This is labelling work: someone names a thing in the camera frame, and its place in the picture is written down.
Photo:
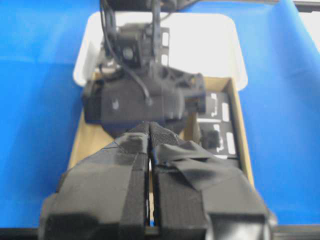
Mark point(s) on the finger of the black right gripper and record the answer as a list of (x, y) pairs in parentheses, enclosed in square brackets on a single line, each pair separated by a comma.
[(183, 92)]

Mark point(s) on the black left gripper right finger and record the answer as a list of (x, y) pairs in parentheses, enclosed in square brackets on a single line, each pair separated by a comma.
[(201, 197)]

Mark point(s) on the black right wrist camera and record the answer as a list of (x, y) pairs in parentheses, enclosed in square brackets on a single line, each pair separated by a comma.
[(129, 39)]

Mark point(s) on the white plastic tray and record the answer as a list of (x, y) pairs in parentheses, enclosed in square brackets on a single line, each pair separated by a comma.
[(205, 43)]

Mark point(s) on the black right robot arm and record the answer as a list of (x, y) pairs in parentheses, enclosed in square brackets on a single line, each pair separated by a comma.
[(148, 82)]

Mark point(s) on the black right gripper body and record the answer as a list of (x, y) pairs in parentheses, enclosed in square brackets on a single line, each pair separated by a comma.
[(151, 47)]

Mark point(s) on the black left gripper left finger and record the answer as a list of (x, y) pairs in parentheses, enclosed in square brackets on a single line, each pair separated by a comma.
[(104, 196)]

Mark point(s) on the blue table cloth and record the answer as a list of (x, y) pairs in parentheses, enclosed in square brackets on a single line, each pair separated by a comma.
[(40, 104)]

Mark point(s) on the black box carton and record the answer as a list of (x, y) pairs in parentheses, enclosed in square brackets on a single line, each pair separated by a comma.
[(217, 108), (118, 107), (219, 139)]

